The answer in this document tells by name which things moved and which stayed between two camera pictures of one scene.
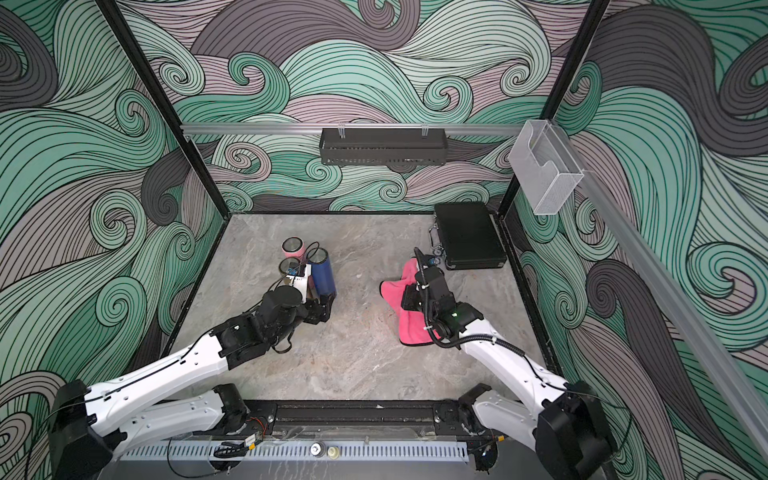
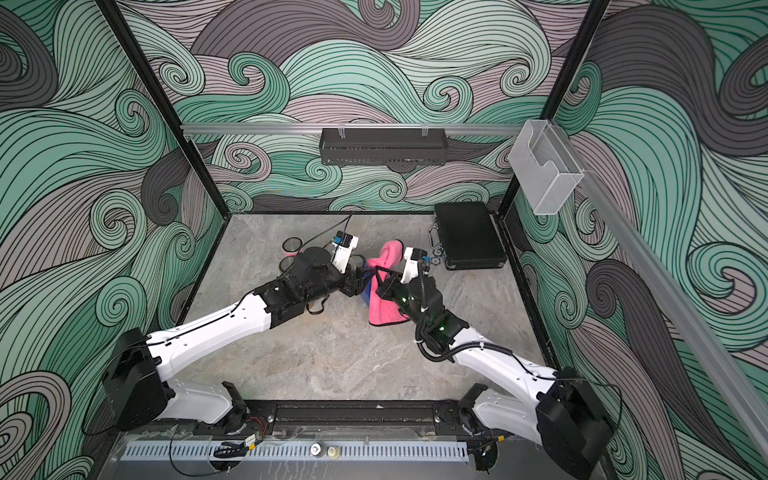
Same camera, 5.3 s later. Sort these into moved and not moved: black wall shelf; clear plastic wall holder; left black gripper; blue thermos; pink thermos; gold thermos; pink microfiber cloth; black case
Moved: blue thermos; pink microfiber cloth; left black gripper
Not moved: black wall shelf; black case; gold thermos; pink thermos; clear plastic wall holder
